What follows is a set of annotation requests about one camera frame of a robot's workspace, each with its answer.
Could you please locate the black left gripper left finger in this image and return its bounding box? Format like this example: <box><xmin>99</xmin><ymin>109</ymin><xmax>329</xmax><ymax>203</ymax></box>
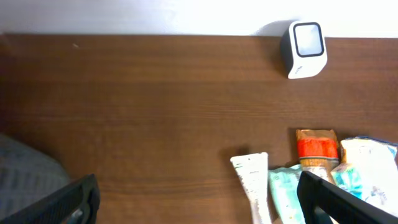
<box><xmin>1</xmin><ymin>174</ymin><xmax>100</xmax><ymax>224</ymax></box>

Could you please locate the teal snack packet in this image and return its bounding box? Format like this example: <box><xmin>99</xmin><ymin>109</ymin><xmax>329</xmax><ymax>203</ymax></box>
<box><xmin>268</xmin><ymin>164</ymin><xmax>305</xmax><ymax>224</ymax></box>

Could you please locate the white barcode scanner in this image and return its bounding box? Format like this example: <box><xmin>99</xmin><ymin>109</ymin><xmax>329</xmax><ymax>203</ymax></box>
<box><xmin>280</xmin><ymin>21</ymin><xmax>328</xmax><ymax>80</ymax></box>

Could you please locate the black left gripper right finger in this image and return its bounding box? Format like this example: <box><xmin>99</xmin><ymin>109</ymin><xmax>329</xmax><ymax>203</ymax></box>
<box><xmin>297</xmin><ymin>171</ymin><xmax>397</xmax><ymax>224</ymax></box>

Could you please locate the white cream tube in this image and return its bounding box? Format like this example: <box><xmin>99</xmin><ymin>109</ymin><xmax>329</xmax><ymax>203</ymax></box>
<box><xmin>230</xmin><ymin>152</ymin><xmax>272</xmax><ymax>224</ymax></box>

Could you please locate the orange brown pasta packet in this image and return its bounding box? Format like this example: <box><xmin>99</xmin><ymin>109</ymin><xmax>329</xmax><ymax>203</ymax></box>
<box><xmin>296</xmin><ymin>129</ymin><xmax>340</xmax><ymax>184</ymax></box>

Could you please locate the yellow blue chip bag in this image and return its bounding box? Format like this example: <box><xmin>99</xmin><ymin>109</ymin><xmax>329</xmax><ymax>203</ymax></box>
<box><xmin>331</xmin><ymin>136</ymin><xmax>397</xmax><ymax>217</ymax></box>

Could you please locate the dark mesh basket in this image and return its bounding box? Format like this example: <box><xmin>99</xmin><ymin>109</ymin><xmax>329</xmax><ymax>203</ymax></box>
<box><xmin>1</xmin><ymin>135</ymin><xmax>70</xmax><ymax>219</ymax></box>

